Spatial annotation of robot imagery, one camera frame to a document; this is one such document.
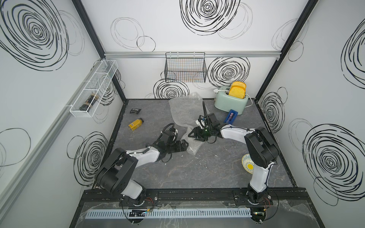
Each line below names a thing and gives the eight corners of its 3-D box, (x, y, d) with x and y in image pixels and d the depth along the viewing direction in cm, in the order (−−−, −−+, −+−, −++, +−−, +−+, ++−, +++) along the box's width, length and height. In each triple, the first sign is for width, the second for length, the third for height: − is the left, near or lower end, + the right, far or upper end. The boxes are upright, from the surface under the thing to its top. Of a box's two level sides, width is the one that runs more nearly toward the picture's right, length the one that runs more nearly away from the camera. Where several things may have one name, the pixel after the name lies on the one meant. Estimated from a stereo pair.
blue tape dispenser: (222, 124, 105) (223, 119, 101) (228, 113, 112) (230, 108, 107) (229, 128, 103) (232, 123, 98) (236, 117, 110) (238, 112, 105)
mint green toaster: (212, 111, 114) (216, 97, 103) (214, 103, 120) (217, 89, 108) (241, 116, 110) (248, 103, 99) (241, 108, 116) (248, 95, 104)
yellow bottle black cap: (129, 128, 104) (128, 125, 101) (141, 119, 109) (139, 116, 106) (133, 132, 102) (132, 128, 99) (144, 122, 108) (143, 119, 104)
